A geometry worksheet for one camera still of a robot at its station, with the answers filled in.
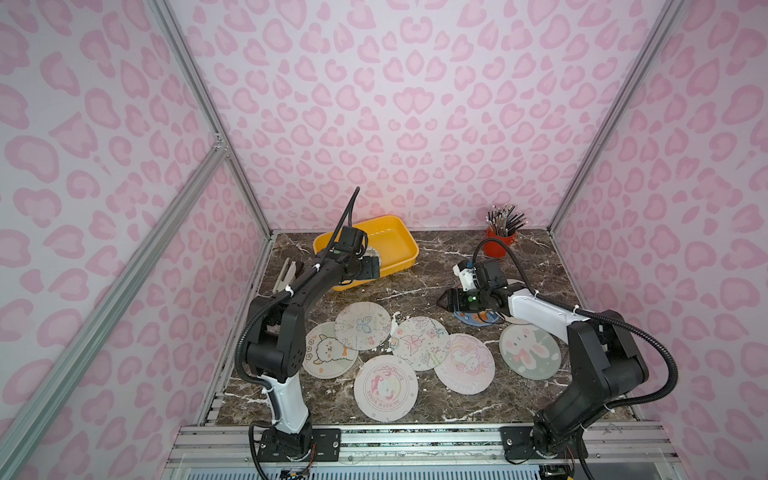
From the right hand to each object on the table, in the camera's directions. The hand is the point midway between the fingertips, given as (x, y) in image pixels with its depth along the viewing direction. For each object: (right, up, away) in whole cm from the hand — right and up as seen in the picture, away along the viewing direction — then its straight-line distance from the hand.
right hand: (447, 301), depth 91 cm
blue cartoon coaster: (+6, -3, -10) cm, 12 cm away
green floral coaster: (-25, +15, +22) cm, 37 cm away
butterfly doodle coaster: (-26, -8, +4) cm, 28 cm away
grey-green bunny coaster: (+24, -14, -3) cm, 28 cm away
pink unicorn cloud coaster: (+5, -18, -5) cm, 19 cm away
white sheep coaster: (-36, -16, -3) cm, 40 cm away
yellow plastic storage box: (-18, +22, +27) cm, 39 cm away
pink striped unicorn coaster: (-19, -23, -9) cm, 30 cm away
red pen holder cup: (+22, +17, +23) cm, 36 cm away
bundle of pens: (+21, +26, +10) cm, 34 cm away
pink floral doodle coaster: (-8, -13, -1) cm, 15 cm away
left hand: (-24, +10, +4) cm, 27 cm away
